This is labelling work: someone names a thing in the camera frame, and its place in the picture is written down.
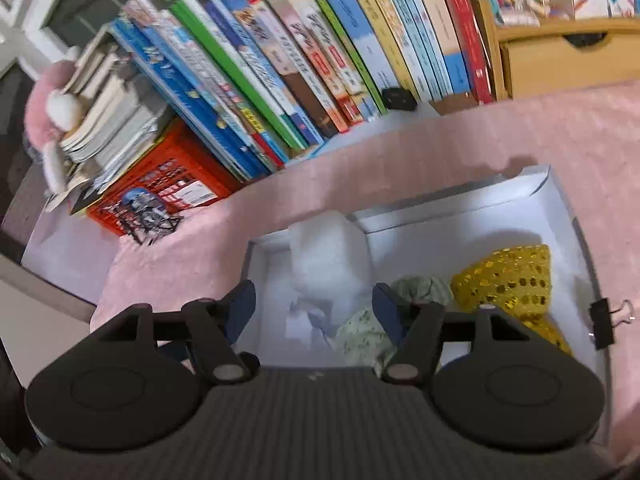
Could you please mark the miniature bicycle model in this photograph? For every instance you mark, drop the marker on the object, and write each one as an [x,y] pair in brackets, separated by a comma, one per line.
[144,216]

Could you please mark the red plastic crate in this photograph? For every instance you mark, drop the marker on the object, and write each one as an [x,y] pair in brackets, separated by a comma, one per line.
[180,170]

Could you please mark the black binder clip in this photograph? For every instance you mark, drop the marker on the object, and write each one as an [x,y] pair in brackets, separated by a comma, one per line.
[605,321]

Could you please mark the stack of flat books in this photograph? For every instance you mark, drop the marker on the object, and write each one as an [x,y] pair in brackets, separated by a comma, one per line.
[123,118]

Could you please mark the row of upright books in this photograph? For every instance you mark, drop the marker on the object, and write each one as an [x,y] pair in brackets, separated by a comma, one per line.
[266,81]

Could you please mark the pink plush rabbit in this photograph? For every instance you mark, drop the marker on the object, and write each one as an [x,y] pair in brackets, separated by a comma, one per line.
[50,113]

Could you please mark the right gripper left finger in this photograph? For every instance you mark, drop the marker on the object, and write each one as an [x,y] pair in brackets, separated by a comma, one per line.
[214,327]

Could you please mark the wooden drawer organizer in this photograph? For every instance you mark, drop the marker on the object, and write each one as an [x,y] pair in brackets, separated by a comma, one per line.
[557,55]

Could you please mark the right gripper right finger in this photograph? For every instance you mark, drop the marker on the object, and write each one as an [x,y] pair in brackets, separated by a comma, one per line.
[414,329]

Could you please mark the pink striped tablecloth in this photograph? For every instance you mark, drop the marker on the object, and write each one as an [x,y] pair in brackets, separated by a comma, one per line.
[589,137]

